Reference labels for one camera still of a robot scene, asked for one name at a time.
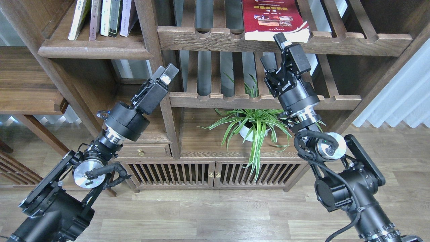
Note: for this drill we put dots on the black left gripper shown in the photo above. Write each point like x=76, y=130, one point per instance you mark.
x=127, y=121

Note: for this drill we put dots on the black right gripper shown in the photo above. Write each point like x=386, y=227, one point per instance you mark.
x=285, y=82

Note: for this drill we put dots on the red book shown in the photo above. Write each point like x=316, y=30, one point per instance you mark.
x=262, y=19

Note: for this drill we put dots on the maroon book white characters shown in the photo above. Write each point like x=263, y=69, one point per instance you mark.
x=95, y=19

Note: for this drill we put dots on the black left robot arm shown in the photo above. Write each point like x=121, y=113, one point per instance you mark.
x=59, y=207

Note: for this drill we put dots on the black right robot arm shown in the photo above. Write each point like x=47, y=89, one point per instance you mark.
x=346, y=177

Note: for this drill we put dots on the lavender upright book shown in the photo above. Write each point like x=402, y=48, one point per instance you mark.
x=128, y=17

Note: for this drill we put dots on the green spider plant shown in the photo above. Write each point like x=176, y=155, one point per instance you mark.
x=267, y=121

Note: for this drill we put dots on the dark green upright book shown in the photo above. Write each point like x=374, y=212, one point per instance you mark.
x=115, y=17

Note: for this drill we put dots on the white upright book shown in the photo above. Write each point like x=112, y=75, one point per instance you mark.
x=105, y=17

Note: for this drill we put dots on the white plant pot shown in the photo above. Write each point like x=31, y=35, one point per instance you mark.
x=246, y=131

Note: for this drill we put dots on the white curtain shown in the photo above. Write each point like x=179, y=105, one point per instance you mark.
x=406, y=98

